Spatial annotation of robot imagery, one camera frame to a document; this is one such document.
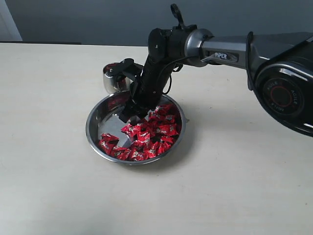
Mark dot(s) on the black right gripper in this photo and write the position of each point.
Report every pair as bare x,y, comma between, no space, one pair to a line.
164,52

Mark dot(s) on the red candy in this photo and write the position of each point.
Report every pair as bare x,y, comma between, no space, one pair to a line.
167,130
110,66
143,137
108,142
136,155

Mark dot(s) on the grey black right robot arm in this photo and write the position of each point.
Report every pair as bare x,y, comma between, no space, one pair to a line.
279,69

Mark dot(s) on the stainless steel cup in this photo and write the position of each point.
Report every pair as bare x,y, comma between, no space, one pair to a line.
113,84

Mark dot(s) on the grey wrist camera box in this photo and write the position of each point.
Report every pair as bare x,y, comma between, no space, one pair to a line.
126,68

